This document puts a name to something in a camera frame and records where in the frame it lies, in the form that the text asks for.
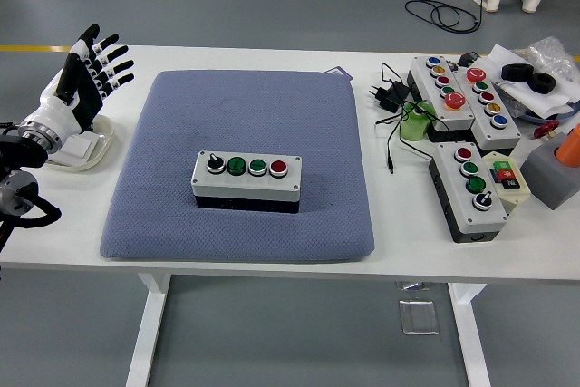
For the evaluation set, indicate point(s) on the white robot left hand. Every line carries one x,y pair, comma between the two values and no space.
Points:
59,108

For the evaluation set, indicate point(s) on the grey four-button control box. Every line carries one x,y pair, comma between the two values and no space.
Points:
244,185
480,217

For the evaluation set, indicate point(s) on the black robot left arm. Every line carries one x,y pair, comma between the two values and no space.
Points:
18,151

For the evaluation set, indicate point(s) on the grey five-button box, large stop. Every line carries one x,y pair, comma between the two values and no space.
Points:
500,133
457,120

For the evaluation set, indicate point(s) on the white card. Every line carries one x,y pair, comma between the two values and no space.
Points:
81,147

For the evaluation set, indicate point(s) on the white shallow tray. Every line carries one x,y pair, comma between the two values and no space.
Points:
102,138

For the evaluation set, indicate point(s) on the blue-grey padded mat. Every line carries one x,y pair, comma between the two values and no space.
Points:
272,110

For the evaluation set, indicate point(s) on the white table leg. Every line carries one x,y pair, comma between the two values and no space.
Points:
471,341
145,337

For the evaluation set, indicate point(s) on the purple-edged card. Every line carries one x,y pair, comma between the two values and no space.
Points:
342,72

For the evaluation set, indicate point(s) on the black power adapter plug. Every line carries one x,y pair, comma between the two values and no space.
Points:
389,97

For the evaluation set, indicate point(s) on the green plastic cylinder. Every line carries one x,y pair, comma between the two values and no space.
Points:
412,128

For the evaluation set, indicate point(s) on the small black device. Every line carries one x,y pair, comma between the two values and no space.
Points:
466,60

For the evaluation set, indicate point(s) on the metal floor socket plate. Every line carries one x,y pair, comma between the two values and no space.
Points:
419,316

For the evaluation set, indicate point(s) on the white paper sheet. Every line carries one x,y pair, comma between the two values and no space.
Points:
544,103

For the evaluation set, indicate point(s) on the red valve knob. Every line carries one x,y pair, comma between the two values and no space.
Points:
546,128

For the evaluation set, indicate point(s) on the grey block holder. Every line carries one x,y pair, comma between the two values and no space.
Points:
544,174

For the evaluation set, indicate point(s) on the clear bubble wrap bag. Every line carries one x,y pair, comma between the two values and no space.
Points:
550,51

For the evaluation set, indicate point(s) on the orange cylinder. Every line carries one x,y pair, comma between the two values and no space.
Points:
572,147

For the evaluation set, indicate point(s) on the cream three-button switch box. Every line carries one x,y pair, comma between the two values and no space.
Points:
509,176

